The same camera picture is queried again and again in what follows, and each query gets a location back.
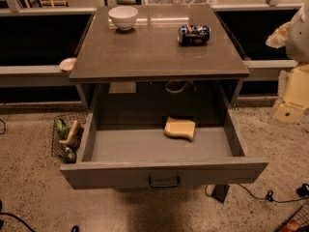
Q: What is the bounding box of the yellow sponge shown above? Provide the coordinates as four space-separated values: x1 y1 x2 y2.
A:
164 117 196 141

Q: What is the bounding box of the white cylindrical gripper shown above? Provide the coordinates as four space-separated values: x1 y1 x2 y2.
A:
266 22 309 124

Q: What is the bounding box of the wire basket bottom right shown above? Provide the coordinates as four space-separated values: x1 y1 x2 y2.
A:
275 203 309 232

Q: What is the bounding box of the white ceramic bowl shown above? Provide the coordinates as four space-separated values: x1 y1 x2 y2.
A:
108 6 138 30

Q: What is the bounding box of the black wire basket left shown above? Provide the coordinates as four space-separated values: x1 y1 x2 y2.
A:
51 112 86 163

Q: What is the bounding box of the black cable bottom left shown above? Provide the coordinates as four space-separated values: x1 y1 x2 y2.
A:
0 199 80 232

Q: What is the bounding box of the blue soda can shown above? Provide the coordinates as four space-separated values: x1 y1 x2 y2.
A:
178 24 211 46

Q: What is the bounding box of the tan plush toy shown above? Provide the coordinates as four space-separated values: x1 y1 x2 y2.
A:
60 120 83 150

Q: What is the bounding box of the small white round dish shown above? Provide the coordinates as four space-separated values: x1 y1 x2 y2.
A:
59 58 76 72

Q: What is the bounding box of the grey cabinet counter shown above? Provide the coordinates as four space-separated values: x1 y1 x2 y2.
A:
68 3 251 111

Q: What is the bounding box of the black drawer handle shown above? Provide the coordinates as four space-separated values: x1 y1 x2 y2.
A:
148 176 181 189

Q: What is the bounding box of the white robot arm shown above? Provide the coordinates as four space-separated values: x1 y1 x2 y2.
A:
266 1 309 124

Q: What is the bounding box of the grey open drawer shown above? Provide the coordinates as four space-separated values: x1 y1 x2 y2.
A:
60 81 267 189

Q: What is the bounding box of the black floor cable right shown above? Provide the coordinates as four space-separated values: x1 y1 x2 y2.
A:
238 183 309 205

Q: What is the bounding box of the green snack bag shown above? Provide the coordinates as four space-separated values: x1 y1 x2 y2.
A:
54 117 70 139

